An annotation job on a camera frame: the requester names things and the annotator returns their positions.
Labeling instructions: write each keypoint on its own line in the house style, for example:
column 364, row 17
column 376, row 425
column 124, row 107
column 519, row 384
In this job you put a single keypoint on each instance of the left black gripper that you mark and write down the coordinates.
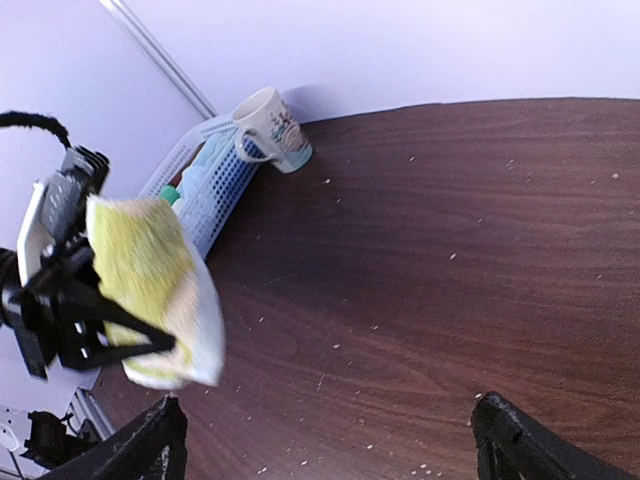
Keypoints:
column 59, row 315

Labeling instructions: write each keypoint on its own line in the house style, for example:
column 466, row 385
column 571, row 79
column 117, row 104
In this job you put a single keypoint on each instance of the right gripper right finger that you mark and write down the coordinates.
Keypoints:
column 510, row 444

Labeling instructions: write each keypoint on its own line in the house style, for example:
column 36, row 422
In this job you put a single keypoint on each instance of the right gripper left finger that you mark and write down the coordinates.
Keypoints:
column 151, row 446

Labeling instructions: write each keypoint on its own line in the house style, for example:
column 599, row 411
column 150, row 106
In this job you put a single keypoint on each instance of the yellow green patterned towel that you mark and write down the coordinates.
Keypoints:
column 148, row 266

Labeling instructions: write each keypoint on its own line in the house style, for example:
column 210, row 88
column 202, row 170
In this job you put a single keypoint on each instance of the light blue towel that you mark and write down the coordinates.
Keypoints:
column 196, row 172

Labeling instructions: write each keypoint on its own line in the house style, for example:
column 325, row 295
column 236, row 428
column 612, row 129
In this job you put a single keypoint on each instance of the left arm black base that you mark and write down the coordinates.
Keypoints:
column 53, row 441

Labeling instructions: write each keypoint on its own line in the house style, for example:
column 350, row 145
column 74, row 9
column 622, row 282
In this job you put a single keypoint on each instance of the white plastic basket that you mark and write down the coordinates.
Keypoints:
column 204, row 215

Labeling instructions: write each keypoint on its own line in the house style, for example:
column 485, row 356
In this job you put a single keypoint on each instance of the rolled green towel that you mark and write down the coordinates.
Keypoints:
column 170, row 194

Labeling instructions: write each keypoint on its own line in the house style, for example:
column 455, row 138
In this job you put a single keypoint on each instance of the beige ceramic mug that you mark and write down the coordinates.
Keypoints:
column 267, row 132

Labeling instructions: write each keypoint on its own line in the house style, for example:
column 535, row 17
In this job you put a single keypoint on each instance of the aluminium front rail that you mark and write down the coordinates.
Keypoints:
column 84, row 407

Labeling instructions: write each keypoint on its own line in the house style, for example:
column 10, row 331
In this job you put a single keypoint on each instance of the left aluminium frame post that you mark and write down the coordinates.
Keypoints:
column 132, row 25

